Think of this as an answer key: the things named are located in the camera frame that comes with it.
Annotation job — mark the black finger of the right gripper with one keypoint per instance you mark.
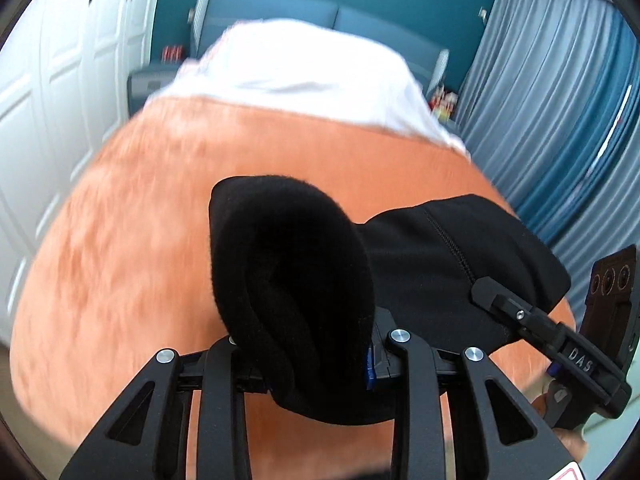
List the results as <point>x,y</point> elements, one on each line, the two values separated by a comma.
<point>520,320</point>

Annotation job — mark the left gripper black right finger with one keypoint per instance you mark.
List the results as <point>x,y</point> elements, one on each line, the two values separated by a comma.
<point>460,402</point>

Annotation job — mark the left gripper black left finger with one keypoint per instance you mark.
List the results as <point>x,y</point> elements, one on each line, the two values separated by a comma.
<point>144,433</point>

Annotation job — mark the black pants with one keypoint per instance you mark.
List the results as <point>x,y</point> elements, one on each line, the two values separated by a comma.
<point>297,284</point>

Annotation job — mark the right human hand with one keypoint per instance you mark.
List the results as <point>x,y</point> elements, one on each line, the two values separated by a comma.
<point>565,414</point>

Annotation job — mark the blue grey curtain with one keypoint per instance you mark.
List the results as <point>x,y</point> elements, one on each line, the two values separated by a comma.
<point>550,113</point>

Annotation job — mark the red white dolls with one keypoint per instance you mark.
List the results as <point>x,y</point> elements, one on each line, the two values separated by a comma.
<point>443,102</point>

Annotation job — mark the white bed sheet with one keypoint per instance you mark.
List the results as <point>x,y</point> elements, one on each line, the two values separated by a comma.
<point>301,68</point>

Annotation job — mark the grey bedside table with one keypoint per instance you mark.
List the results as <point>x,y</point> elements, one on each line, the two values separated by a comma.
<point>146,80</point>

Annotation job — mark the red box on nightstand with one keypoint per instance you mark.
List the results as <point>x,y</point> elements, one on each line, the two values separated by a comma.
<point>172,54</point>

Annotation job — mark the white panelled wardrobe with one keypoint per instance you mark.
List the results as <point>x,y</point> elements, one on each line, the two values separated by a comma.
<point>64,71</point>

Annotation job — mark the blue upholstered headboard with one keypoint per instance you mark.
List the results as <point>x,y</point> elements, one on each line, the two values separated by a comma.
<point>210,18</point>

